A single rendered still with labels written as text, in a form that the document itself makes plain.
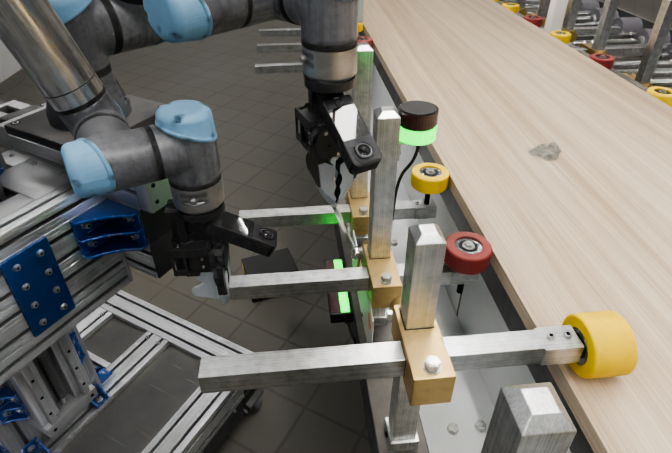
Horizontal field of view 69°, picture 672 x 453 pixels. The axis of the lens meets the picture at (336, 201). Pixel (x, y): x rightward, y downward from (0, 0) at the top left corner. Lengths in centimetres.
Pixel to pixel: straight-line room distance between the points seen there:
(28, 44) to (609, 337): 80
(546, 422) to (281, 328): 163
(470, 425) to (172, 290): 147
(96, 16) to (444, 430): 95
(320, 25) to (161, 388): 120
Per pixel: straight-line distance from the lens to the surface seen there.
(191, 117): 67
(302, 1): 65
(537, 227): 97
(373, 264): 87
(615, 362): 70
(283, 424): 170
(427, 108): 75
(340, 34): 65
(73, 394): 144
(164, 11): 62
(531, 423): 35
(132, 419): 155
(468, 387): 103
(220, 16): 64
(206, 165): 70
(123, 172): 67
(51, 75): 75
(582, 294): 86
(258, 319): 197
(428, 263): 56
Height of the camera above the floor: 144
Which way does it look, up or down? 34 degrees down
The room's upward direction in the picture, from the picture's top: straight up
